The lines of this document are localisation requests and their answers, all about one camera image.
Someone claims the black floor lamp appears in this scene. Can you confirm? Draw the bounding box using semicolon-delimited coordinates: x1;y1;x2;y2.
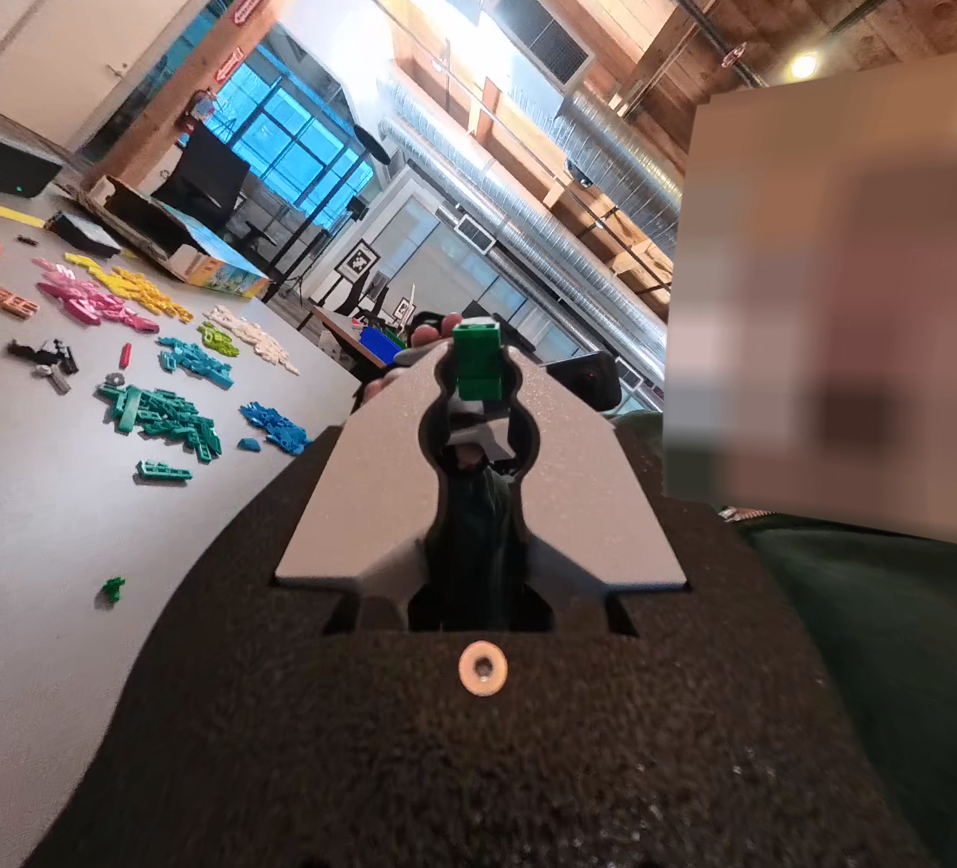
295;123;393;301

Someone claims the green lego brick assembly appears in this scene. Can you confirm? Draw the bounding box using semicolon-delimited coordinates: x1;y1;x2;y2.
452;316;504;403

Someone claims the pile of lime lego pieces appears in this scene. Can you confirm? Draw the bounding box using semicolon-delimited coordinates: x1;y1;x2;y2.
196;319;242;360

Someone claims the pile of yellow lego pieces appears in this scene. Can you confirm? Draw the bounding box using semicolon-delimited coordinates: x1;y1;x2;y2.
63;251;195;325

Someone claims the pile of teal lego pieces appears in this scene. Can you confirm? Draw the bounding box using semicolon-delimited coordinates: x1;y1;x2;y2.
94;382;224;465

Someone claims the framed marker poster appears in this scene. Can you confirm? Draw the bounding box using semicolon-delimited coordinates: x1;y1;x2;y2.
333;237;380;284

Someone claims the lego set cardboard box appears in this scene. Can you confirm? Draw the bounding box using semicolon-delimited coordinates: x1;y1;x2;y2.
77;173;272;300

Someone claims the pile of white lego pieces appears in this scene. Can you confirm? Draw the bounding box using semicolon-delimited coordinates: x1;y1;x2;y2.
202;303;302;377

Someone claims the pile of blue lego pieces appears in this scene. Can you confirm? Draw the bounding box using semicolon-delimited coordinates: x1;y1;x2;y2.
236;399;313;458

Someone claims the pile of turquoise lego pieces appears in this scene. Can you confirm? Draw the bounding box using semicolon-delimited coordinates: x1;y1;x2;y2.
156;334;236;391

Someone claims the ceiling air vent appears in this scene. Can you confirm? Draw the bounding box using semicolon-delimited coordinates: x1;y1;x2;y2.
492;0;593;89

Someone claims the small black box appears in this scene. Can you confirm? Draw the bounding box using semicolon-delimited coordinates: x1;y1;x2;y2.
45;210;124;259

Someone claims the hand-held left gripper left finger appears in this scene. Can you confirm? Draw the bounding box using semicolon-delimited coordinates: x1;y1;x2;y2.
275;343;459;600

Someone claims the person's right forearm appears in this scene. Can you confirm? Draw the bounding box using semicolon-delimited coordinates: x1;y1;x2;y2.
608;409;668;437

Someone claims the pile of pink lego pieces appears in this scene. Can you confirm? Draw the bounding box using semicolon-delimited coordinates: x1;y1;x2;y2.
32;256;161;334

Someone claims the black charger box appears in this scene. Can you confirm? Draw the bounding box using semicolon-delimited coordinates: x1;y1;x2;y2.
0;138;66;200

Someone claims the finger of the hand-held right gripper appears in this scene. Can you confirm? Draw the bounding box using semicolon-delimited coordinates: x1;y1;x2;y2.
445;414;518;463

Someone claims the cluster of black lego pieces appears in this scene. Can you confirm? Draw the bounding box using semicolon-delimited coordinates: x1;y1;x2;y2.
4;337;81;377

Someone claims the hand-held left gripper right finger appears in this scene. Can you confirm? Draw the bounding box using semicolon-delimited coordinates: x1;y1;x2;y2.
499;348;689;596

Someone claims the black computer monitor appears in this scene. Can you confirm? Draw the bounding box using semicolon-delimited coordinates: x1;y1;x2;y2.
152;121;253;235

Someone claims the blue storage bin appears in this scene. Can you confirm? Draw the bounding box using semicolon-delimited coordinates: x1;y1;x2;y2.
357;324;410;366

